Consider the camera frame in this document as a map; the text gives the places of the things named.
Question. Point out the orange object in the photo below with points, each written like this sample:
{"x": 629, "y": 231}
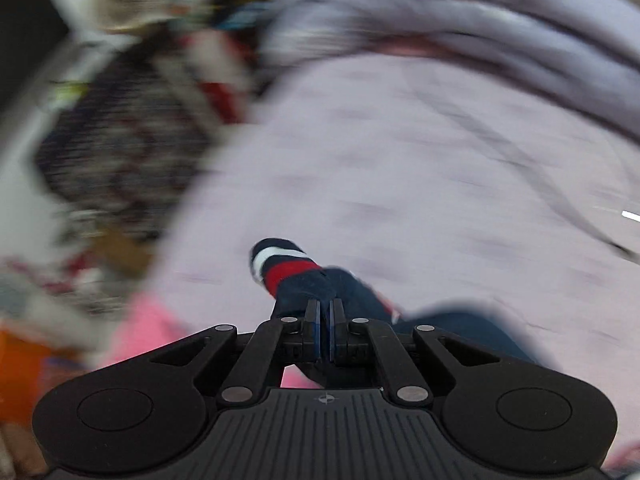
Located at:
{"x": 22, "y": 375}

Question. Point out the navy and white jacket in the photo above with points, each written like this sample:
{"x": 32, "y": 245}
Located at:
{"x": 300, "y": 282}

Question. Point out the grey lilac patterned quilt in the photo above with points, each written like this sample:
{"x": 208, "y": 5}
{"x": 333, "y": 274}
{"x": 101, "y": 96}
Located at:
{"x": 450, "y": 5}

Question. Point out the dark patterned rug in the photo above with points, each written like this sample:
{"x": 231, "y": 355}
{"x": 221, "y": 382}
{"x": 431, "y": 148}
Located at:
{"x": 125, "y": 135}

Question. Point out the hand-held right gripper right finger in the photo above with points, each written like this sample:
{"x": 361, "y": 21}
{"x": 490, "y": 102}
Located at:
{"x": 333, "y": 332}

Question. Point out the lilac printed bed sheet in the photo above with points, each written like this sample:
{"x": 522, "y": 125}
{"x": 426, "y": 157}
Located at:
{"x": 400, "y": 170}

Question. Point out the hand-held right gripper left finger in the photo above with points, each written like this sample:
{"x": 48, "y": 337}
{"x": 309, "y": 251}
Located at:
{"x": 314, "y": 332}

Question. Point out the pink rabbit print towel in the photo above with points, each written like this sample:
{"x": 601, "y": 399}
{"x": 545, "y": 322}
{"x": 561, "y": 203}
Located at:
{"x": 150, "y": 330}

